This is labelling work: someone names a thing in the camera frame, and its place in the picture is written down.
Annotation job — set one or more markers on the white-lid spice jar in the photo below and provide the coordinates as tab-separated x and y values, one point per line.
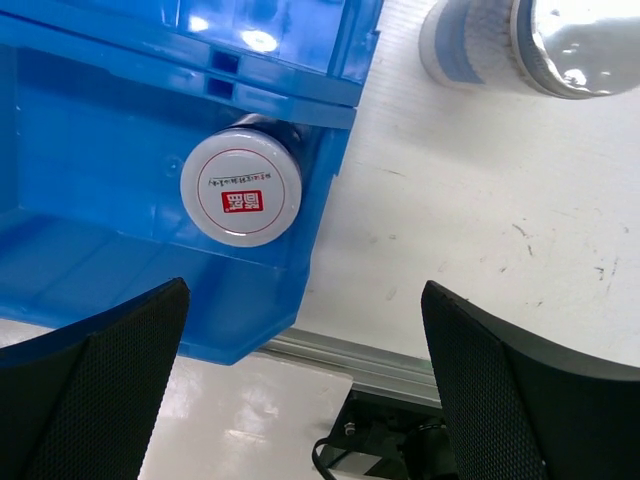
242	186

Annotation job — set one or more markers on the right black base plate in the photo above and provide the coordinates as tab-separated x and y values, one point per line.
407	440

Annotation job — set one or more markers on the blue three-compartment bin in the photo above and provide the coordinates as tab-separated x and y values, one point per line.
101	104

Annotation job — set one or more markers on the silver-lid shaker can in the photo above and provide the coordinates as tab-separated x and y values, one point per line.
567	49

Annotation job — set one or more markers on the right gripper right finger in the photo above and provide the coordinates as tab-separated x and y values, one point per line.
519	406

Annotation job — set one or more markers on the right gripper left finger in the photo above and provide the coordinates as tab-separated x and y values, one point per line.
81	401

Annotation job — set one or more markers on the aluminium frame rail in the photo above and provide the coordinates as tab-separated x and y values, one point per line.
374	371

